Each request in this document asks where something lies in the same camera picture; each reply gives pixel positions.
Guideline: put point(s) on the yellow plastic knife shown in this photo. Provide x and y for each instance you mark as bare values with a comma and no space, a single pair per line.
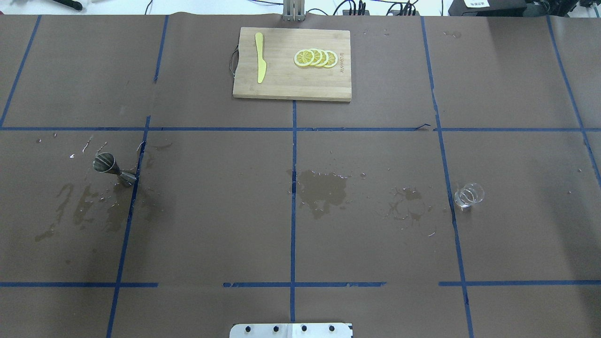
261,62

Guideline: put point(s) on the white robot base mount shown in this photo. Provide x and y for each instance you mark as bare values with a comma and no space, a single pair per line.
292,330

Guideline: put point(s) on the bamboo cutting board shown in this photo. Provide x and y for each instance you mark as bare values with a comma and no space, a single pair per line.
285,80

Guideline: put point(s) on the aluminium frame post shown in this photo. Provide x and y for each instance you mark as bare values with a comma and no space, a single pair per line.
294,10

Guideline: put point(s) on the steel double jigger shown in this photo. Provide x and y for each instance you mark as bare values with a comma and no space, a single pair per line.
106,163

